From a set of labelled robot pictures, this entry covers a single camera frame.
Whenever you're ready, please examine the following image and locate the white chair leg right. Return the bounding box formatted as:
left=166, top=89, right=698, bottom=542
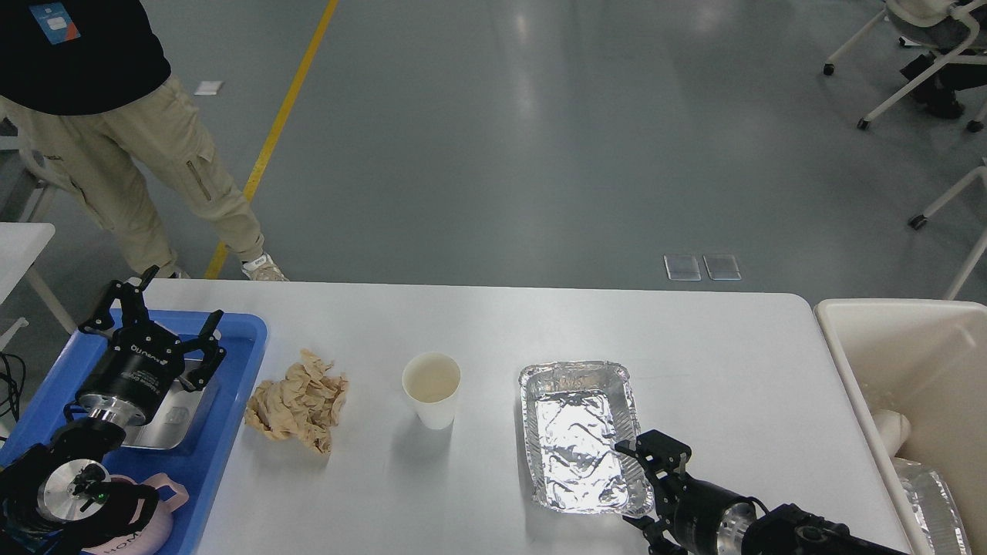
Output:
left=908, top=158, right=987, bottom=301

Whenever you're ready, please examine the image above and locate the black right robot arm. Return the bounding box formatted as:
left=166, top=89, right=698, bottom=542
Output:
left=615, top=431, right=896, bottom=554

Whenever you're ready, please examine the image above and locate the crumpled brown paper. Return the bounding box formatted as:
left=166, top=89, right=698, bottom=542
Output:
left=243, top=350, right=350, bottom=456

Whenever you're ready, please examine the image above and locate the beige plastic bin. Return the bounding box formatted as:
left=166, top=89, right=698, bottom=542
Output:
left=814, top=299, right=986, bottom=554

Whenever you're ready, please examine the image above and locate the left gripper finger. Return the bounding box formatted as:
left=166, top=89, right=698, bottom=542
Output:
left=177, top=310, right=227, bottom=392
left=77, top=266, right=160, bottom=338

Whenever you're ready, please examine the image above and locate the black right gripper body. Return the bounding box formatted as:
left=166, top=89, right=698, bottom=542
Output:
left=652, top=474, right=760, bottom=554

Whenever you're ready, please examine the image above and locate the pink mug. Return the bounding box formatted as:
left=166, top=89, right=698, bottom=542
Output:
left=82, top=472, right=188, bottom=554

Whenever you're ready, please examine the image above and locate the floor socket plate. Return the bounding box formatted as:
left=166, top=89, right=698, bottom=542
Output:
left=662, top=254, right=743, bottom=281

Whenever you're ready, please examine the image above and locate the white chair left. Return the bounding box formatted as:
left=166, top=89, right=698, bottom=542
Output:
left=1, top=136, right=56, bottom=224

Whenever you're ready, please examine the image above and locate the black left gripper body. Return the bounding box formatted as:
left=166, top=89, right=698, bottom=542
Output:
left=75, top=330, right=184, bottom=426

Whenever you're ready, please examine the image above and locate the person in beige trousers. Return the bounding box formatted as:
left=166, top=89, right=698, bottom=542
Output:
left=1, top=1, right=285, bottom=281

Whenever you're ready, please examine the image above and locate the blue plastic tray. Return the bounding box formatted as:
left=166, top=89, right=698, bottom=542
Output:
left=1, top=313, right=268, bottom=554

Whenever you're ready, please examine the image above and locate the white paper cup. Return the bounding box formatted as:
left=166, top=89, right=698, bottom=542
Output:
left=401, top=352, right=462, bottom=431

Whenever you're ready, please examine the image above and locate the white side table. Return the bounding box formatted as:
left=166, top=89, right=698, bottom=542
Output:
left=1, top=222, right=77, bottom=335

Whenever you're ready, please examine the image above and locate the small steel tray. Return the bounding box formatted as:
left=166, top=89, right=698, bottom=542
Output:
left=123, top=379, right=220, bottom=451

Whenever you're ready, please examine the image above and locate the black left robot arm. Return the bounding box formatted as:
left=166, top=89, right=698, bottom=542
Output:
left=2, top=266, right=227, bottom=554

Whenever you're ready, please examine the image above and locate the foil trash in bin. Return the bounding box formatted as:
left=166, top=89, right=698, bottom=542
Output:
left=892, top=458, right=971, bottom=554

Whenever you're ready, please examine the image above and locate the aluminium foil tray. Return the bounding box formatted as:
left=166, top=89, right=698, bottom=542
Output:
left=518, top=361, right=655, bottom=519

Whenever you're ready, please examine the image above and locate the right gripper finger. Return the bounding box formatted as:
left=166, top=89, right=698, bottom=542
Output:
left=615, top=431, right=692, bottom=477
left=623, top=516, right=687, bottom=554

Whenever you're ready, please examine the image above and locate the white office chair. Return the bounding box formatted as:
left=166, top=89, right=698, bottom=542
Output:
left=822, top=0, right=987, bottom=132

